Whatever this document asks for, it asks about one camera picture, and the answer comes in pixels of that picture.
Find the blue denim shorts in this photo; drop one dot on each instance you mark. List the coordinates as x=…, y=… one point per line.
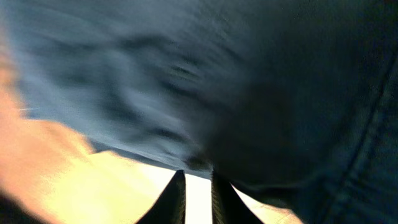
x=294, y=101

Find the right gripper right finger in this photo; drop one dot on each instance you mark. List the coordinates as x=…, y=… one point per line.
x=226, y=205

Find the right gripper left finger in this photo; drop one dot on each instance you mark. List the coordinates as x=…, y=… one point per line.
x=170, y=207

